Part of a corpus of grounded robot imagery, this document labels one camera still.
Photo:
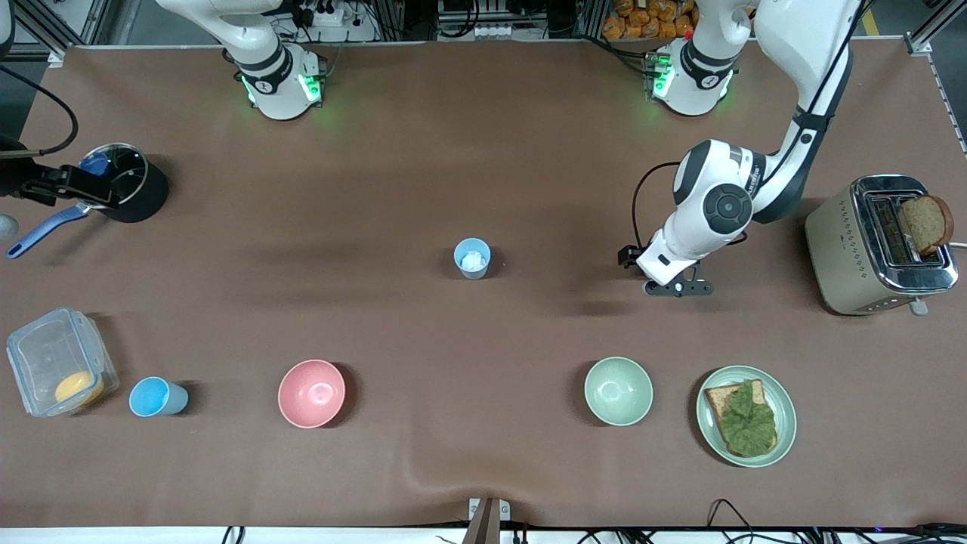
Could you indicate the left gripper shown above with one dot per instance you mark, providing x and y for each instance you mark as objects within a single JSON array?
[{"x": 628, "y": 256}]

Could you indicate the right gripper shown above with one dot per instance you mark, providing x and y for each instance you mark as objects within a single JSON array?
[{"x": 16, "y": 180}]

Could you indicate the blue cup holding white paper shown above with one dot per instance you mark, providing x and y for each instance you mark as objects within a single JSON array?
[{"x": 472, "y": 273}]

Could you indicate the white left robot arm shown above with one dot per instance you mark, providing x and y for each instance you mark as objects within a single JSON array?
[{"x": 801, "y": 45}]

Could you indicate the glass lid blue knob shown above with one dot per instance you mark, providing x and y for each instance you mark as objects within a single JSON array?
[{"x": 125, "y": 170}]

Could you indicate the pale green bowl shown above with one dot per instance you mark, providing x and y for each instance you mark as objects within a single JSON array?
[{"x": 618, "y": 391}]

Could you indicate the bread slice under lettuce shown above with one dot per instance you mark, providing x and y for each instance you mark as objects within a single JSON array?
[{"x": 718, "y": 397}]

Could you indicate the brown table cover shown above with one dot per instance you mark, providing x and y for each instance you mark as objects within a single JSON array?
[{"x": 529, "y": 340}]

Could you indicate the beige chrome toaster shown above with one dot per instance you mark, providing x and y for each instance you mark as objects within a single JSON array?
[{"x": 838, "y": 249}]

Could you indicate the clear plastic container blue seal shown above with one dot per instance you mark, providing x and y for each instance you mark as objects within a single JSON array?
[{"x": 45, "y": 355}]

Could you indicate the green lettuce leaf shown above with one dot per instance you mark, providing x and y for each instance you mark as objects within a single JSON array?
[{"x": 748, "y": 423}]

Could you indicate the pale green plate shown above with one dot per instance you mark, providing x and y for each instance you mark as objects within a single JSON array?
[{"x": 786, "y": 415}]

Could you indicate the white crumpled paper wad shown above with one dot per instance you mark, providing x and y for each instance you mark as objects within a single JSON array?
[{"x": 473, "y": 261}]

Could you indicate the yellow food piece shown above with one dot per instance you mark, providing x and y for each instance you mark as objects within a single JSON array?
[{"x": 78, "y": 389}]

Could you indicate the empty blue cup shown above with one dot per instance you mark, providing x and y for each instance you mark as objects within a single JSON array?
[{"x": 155, "y": 397}]

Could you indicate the bag of orange buns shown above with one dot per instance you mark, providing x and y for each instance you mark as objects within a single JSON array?
[{"x": 642, "y": 19}]

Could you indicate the brown toast slice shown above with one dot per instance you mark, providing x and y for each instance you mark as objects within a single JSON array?
[{"x": 925, "y": 223}]

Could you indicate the small white power strip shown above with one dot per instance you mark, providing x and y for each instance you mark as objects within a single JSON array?
[{"x": 495, "y": 32}]

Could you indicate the large white power strip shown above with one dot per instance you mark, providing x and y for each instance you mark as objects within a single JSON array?
[{"x": 332, "y": 16}]

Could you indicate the pink bowl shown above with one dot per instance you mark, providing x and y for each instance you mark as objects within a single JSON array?
[{"x": 311, "y": 393}]

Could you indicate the aluminium frame bracket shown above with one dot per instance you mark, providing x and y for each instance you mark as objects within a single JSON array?
[
  {"x": 918, "y": 44},
  {"x": 57, "y": 57}
]

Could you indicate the metal clamp bracket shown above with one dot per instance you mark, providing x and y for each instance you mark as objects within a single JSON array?
[{"x": 487, "y": 521}]

